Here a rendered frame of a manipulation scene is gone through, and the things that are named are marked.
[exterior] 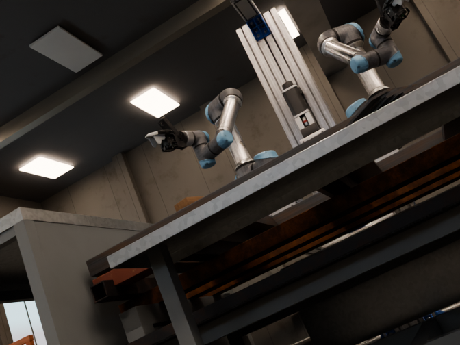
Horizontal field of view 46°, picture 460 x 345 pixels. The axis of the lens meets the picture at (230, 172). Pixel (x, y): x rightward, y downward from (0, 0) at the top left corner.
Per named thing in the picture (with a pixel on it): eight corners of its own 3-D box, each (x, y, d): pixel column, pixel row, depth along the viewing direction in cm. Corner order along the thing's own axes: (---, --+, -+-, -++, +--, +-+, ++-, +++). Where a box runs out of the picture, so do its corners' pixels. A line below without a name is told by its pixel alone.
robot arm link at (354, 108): (352, 137, 256) (339, 113, 260) (376, 128, 259) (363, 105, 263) (359, 126, 245) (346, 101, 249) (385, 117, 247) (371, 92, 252)
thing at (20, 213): (22, 219, 154) (19, 207, 155) (-116, 302, 171) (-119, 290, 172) (211, 237, 272) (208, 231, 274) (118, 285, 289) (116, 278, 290)
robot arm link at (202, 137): (213, 142, 262) (207, 127, 264) (197, 142, 254) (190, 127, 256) (204, 150, 267) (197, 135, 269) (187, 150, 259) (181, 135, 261)
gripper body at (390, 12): (411, 9, 218) (401, 27, 229) (399, -6, 220) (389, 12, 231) (396, 16, 216) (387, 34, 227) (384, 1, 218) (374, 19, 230)
